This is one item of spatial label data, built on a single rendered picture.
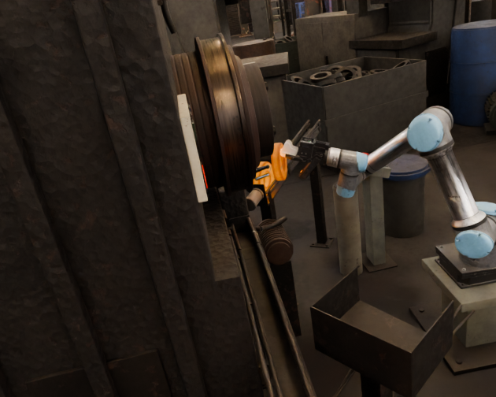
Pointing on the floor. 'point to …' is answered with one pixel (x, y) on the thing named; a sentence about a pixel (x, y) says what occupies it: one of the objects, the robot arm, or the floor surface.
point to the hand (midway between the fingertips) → (277, 152)
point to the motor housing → (281, 268)
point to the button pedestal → (375, 223)
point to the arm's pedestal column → (473, 335)
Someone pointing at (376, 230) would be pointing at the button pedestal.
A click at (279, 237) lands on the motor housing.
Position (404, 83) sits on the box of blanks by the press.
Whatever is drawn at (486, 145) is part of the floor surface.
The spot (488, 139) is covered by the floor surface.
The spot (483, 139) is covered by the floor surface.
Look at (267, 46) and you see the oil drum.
